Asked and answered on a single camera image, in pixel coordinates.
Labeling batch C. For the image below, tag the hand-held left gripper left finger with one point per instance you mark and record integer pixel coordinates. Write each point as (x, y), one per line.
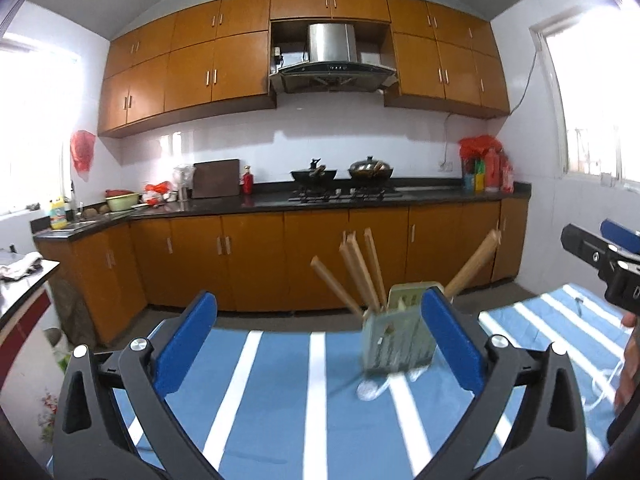
(190, 340)

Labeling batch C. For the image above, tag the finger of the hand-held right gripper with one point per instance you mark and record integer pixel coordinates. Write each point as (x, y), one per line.
(622, 235)
(582, 247)

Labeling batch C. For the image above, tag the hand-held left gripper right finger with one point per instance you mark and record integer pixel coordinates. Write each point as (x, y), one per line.
(450, 335)

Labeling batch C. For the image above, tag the green perforated utensil holder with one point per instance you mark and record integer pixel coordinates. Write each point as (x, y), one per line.
(395, 330)

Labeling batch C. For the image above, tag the person's right hand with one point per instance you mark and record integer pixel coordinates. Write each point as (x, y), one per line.
(631, 370)

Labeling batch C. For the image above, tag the red packet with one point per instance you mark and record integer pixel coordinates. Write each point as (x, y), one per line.
(508, 175)

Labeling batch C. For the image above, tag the large red bottle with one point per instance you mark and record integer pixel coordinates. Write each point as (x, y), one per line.
(493, 172)

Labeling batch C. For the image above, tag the blue white striped tablecloth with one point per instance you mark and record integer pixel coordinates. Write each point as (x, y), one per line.
(285, 410)

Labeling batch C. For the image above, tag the green bottle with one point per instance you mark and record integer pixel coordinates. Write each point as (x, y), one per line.
(479, 175)

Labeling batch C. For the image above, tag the red plastic bag over bottles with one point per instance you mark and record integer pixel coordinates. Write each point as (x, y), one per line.
(477, 145)

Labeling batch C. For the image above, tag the brown lower kitchen cabinets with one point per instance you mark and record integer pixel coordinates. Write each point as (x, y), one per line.
(315, 255)

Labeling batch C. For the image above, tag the red white plastic bag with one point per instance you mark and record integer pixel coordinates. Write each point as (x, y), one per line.
(156, 192)

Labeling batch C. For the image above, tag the green basin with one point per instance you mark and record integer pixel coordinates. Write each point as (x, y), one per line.
(122, 202)

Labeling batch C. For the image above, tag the clear plastic bag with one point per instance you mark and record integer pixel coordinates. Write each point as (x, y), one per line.
(183, 180)

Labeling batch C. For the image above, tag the black kitchen countertop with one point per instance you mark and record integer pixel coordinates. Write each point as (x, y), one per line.
(270, 201)

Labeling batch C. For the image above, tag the dark wooden cutting board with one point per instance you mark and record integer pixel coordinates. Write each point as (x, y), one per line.
(216, 179)

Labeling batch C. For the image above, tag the red white side cabinet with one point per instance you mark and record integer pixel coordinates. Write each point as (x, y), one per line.
(25, 340)

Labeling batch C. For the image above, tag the small red bottle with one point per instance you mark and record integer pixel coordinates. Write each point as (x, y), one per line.
(247, 182)

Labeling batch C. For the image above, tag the black gas stove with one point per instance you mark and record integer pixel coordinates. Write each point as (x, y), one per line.
(345, 195)

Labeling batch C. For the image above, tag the kitchen faucet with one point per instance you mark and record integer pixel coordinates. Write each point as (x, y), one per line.
(76, 200)

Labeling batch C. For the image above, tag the yellow detergent bottle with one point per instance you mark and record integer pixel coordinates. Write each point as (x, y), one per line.
(58, 215)

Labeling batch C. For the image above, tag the black wok with lid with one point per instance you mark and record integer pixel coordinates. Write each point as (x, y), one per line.
(371, 170)

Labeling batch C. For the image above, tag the white cloth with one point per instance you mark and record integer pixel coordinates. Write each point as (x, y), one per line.
(20, 265)

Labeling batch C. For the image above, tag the bright window beside sink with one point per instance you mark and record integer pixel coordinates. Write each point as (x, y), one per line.
(30, 125)

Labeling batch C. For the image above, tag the steel range hood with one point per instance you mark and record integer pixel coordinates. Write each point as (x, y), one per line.
(330, 65)

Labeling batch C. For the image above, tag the bright window with frame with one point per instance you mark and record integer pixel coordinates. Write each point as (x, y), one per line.
(595, 100)

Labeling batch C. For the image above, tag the white wall socket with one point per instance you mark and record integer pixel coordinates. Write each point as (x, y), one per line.
(445, 165)

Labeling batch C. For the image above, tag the red bag on wall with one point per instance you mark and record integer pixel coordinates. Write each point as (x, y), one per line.
(82, 152)

